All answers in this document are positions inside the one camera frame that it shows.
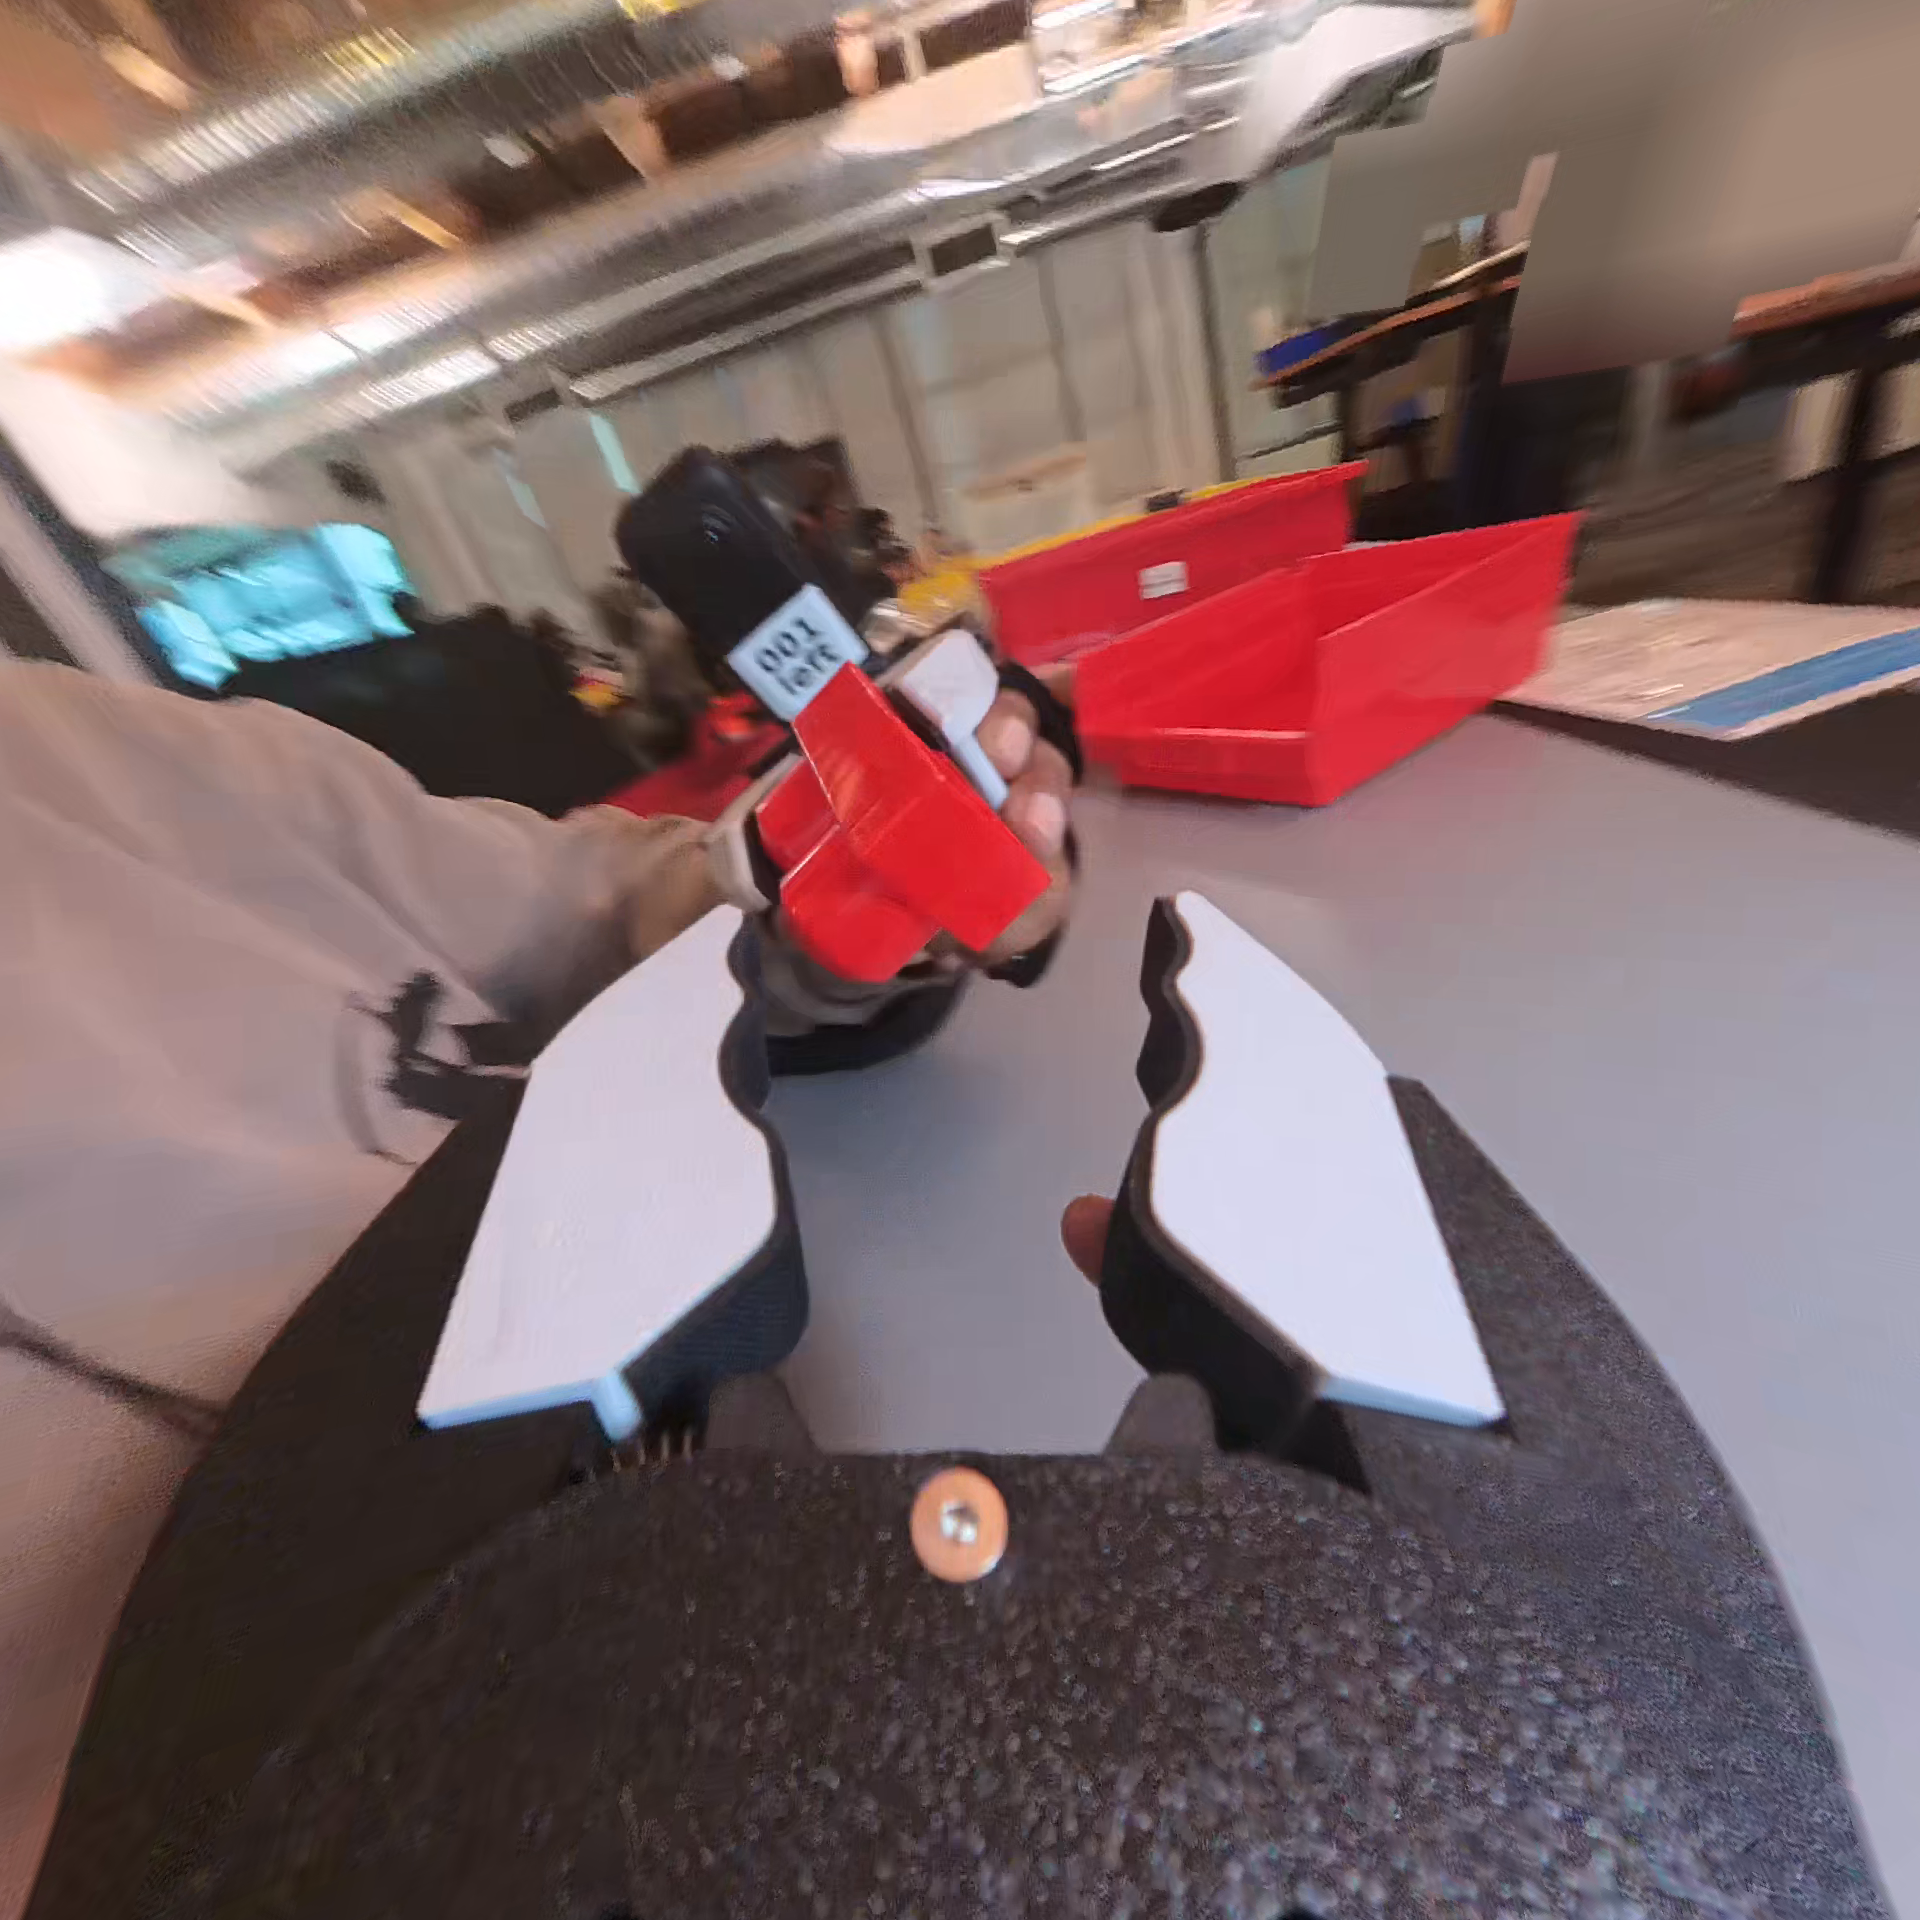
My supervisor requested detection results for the person's beige sweatshirt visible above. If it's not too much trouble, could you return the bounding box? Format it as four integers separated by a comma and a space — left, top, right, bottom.
0, 961, 527, 1920

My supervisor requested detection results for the person's left hand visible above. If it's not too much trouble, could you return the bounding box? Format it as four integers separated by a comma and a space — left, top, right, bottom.
957, 702, 1081, 982

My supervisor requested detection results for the lit monitor screen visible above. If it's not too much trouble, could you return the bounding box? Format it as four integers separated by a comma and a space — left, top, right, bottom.
103, 521, 415, 682

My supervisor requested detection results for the silver air duct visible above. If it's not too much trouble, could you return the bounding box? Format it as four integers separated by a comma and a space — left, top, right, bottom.
89, 89, 1052, 408

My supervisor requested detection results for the red plastic bin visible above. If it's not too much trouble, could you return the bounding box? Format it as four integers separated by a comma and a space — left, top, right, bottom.
979, 463, 1369, 670
1073, 510, 1584, 808

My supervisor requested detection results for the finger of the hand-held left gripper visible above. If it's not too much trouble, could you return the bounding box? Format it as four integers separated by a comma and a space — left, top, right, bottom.
704, 814, 783, 916

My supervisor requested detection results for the wooden office desk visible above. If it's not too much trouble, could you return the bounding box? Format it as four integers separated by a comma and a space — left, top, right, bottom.
1257, 247, 1526, 456
1733, 268, 1920, 607

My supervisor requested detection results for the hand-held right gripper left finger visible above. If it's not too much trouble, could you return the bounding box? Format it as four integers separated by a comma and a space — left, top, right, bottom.
415, 904, 812, 1444

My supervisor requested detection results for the red plastic block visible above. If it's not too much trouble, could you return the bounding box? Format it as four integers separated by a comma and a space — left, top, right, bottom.
755, 660, 1055, 986

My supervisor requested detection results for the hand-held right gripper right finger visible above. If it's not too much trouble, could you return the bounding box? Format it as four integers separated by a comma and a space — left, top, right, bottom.
1100, 891, 1505, 1455

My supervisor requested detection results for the person's left forearm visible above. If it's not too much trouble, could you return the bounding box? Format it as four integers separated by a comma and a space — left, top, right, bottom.
0, 660, 741, 1058

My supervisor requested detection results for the white blue paper box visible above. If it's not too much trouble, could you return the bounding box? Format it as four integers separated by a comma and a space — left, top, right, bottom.
1499, 600, 1920, 745

